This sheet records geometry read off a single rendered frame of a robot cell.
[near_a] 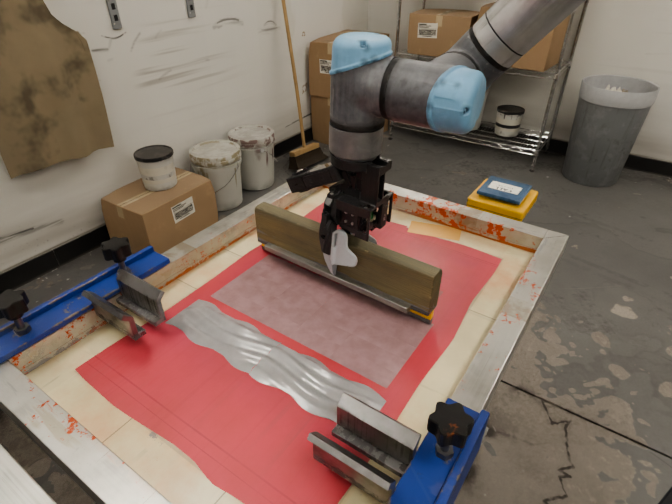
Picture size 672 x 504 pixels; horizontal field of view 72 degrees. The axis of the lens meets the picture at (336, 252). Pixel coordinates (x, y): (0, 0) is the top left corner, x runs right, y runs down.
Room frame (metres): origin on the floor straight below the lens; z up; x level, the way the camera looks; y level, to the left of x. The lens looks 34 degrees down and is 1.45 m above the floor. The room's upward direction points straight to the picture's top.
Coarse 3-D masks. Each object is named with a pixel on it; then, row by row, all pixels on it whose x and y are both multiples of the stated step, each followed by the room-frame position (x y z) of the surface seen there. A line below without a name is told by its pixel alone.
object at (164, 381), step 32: (256, 256) 0.72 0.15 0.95; (224, 288) 0.62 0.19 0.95; (256, 288) 0.62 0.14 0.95; (288, 288) 0.62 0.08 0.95; (320, 288) 0.62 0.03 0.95; (256, 320) 0.54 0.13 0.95; (288, 320) 0.54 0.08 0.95; (128, 352) 0.47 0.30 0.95; (160, 352) 0.47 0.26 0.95; (192, 352) 0.47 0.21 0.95; (96, 384) 0.41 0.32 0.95; (128, 384) 0.41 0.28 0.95; (160, 384) 0.41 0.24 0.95; (192, 384) 0.41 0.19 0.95; (224, 384) 0.41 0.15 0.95; (160, 416) 0.36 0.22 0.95; (192, 416) 0.36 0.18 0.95
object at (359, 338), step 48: (432, 240) 0.77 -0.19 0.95; (480, 288) 0.62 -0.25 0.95; (336, 336) 0.50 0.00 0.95; (384, 336) 0.50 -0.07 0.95; (432, 336) 0.50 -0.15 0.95; (240, 384) 0.41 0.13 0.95; (384, 384) 0.41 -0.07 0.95; (192, 432) 0.34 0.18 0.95; (240, 432) 0.34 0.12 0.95; (288, 432) 0.34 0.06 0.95; (240, 480) 0.28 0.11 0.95; (288, 480) 0.28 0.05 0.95; (336, 480) 0.28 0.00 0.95
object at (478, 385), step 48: (288, 192) 0.91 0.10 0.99; (192, 240) 0.71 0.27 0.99; (528, 240) 0.73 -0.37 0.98; (528, 288) 0.57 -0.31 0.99; (48, 336) 0.47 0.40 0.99; (0, 384) 0.38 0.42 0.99; (480, 384) 0.38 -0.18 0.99; (48, 432) 0.31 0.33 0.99; (96, 480) 0.26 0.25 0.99; (144, 480) 0.26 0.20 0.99
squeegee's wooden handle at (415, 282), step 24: (264, 216) 0.71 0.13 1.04; (288, 216) 0.69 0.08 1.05; (264, 240) 0.72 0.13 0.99; (288, 240) 0.68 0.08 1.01; (312, 240) 0.65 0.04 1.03; (360, 240) 0.62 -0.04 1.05; (360, 264) 0.59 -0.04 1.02; (384, 264) 0.57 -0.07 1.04; (408, 264) 0.55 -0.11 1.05; (384, 288) 0.57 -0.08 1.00; (408, 288) 0.54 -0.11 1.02; (432, 288) 0.52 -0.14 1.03
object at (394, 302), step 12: (276, 252) 0.68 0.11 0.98; (288, 252) 0.68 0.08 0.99; (300, 264) 0.65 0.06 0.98; (312, 264) 0.64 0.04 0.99; (324, 276) 0.62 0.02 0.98; (336, 276) 0.61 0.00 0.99; (360, 288) 0.58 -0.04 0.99; (372, 288) 0.58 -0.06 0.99; (384, 300) 0.55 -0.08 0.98; (396, 300) 0.55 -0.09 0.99
